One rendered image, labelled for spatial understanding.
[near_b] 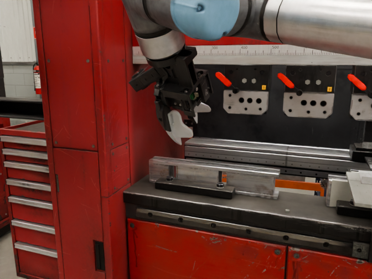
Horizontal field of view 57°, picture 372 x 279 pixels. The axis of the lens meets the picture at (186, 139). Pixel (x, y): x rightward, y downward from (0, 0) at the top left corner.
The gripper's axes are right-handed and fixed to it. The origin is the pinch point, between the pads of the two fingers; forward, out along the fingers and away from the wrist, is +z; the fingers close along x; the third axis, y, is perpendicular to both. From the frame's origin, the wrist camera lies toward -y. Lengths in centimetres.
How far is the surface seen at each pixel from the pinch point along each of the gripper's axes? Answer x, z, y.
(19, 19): 265, 158, -573
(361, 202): 18, 34, 34
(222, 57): 45, 16, -17
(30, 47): 244, 200, -550
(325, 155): 54, 64, 15
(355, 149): 57, 60, 25
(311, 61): 52, 18, 10
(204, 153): 39, 65, -33
